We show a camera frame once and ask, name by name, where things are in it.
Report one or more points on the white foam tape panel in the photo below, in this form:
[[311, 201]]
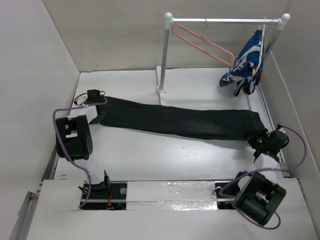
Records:
[[171, 196]]

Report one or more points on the cream wooden hanger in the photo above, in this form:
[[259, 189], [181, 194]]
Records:
[[255, 70]]

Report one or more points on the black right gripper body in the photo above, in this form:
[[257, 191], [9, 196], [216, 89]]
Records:
[[259, 140]]

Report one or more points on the black denim trousers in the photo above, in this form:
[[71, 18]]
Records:
[[230, 124]]

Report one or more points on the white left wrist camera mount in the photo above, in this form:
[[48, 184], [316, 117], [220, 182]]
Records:
[[80, 99]]

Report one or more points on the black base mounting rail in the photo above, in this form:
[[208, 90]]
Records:
[[116, 199]]

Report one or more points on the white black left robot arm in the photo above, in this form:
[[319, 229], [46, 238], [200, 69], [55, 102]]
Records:
[[74, 141]]

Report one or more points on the silver white clothes rack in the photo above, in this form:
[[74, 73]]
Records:
[[170, 22]]

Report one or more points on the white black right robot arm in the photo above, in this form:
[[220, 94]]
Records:
[[260, 197]]

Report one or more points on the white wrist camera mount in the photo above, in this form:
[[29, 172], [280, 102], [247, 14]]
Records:
[[280, 128], [80, 99]]

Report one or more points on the pink plastic hanger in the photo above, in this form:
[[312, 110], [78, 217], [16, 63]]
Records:
[[202, 41]]

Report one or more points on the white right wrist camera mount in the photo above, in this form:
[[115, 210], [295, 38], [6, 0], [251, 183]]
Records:
[[280, 128]]

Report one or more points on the blue patterned garment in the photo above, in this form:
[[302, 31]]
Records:
[[240, 73]]

